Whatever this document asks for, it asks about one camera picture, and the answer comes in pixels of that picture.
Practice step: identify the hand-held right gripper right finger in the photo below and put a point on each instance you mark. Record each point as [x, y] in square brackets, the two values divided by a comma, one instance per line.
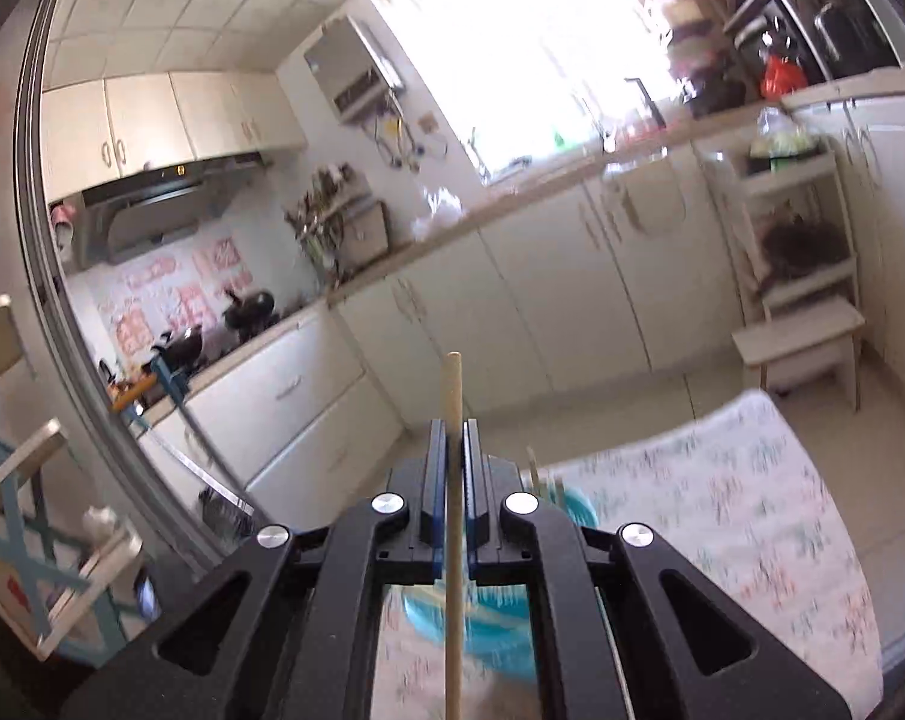
[472, 495]

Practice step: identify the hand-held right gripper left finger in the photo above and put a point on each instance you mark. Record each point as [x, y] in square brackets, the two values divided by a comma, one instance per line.
[439, 495]

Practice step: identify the wooden chopstick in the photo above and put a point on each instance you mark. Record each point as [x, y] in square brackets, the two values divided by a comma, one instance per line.
[533, 465]
[453, 390]

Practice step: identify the teal plastic basket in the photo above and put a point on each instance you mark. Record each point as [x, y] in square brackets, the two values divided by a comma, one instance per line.
[501, 641]

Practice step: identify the cream drawer cabinet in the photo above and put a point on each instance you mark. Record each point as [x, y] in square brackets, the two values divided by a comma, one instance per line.
[302, 405]

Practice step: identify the cream door base cabinet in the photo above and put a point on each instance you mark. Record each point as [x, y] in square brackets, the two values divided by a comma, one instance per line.
[557, 285]

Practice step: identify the floral tablecloth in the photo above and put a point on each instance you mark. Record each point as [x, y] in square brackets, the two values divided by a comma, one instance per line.
[737, 495]

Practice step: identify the black kettle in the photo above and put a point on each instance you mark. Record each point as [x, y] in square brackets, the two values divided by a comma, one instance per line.
[248, 309]

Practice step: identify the white plastic bag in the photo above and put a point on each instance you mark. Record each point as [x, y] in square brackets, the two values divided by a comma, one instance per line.
[437, 214]

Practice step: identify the utensil holder rack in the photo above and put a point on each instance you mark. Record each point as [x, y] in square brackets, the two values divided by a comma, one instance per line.
[347, 225]

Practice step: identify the black wok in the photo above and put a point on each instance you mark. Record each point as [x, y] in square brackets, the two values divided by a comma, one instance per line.
[178, 349]

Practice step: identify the white tiered rack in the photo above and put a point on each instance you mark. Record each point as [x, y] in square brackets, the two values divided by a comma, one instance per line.
[797, 337]

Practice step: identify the range hood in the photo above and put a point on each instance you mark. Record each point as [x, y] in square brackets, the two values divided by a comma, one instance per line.
[160, 202]

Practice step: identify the dark woven basket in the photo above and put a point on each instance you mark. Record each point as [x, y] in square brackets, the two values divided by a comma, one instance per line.
[804, 247]

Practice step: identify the kitchen window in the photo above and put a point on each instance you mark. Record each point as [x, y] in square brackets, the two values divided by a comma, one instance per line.
[527, 45]

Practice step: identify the black countertop appliance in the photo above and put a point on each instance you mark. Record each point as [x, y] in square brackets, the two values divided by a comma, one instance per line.
[718, 90]

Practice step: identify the green vegetable bag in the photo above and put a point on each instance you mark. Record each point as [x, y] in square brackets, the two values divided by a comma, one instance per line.
[786, 139]

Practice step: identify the cream side cabinet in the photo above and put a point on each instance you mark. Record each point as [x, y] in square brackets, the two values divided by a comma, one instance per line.
[894, 202]

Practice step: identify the red plastic bag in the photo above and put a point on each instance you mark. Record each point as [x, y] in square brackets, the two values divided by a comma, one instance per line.
[783, 76]

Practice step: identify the black thermos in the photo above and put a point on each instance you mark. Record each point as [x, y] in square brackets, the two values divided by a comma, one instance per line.
[849, 22]

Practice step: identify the pink wall decal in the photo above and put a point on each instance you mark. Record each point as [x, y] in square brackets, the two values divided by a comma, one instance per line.
[167, 292]

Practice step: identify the wooden chair with blue frame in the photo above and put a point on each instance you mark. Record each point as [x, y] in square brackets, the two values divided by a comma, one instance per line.
[10, 476]

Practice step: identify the wall water heater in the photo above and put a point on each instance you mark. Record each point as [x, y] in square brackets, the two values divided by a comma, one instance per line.
[347, 67]

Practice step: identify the cream wall cabinets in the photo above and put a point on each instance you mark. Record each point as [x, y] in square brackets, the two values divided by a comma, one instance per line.
[160, 120]

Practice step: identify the metal sliding door frame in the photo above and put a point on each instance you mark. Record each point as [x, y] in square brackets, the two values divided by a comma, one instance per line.
[31, 127]

